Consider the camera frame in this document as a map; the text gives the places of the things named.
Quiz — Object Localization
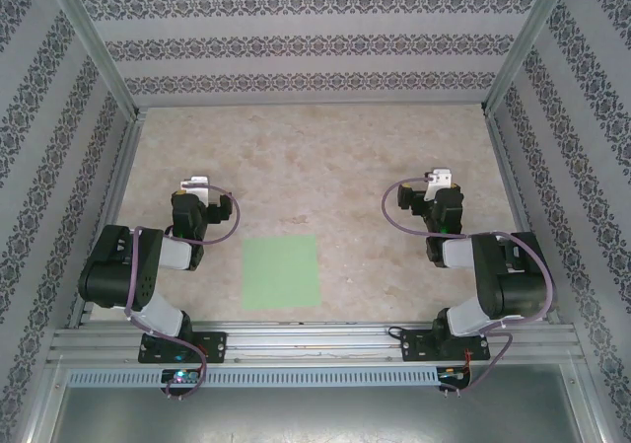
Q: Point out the grey metal sheet panel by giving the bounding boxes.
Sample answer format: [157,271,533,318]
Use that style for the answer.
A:
[48,363,602,443]

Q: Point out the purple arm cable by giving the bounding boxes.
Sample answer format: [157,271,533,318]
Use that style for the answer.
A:
[125,184,242,401]
[383,176,556,398]

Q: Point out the grey slotted cable duct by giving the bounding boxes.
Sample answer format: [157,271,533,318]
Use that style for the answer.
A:
[66,367,472,388]

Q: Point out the aluminium lower frame strut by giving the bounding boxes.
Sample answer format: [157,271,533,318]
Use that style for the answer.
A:
[574,358,617,443]
[22,356,68,443]

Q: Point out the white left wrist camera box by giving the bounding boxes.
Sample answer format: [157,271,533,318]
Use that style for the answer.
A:
[179,175,212,201]

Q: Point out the aluminium frame post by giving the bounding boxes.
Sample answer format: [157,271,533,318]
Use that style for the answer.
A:
[481,0,578,116]
[38,0,147,123]

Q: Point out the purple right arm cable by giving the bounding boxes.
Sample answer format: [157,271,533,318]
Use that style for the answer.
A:
[383,176,556,398]

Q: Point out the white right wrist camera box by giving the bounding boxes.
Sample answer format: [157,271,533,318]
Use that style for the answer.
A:
[426,168,454,188]

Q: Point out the aluminium side rail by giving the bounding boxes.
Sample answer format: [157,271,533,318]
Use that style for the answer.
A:
[66,110,149,329]
[482,107,563,326]

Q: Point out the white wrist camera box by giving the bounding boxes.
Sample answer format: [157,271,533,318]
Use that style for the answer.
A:
[426,168,454,188]
[179,175,212,201]

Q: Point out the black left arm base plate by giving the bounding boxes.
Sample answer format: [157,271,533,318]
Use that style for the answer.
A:
[139,332,228,365]

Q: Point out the aluminium mounting rail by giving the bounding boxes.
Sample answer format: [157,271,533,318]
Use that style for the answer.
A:
[46,322,586,365]

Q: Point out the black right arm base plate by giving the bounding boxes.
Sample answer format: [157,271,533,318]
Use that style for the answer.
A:
[401,329,490,364]

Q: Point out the green paper sheet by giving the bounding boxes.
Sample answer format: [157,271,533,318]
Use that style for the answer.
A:
[241,234,322,311]

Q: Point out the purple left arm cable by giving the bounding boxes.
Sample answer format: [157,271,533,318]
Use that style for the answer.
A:
[125,184,242,401]

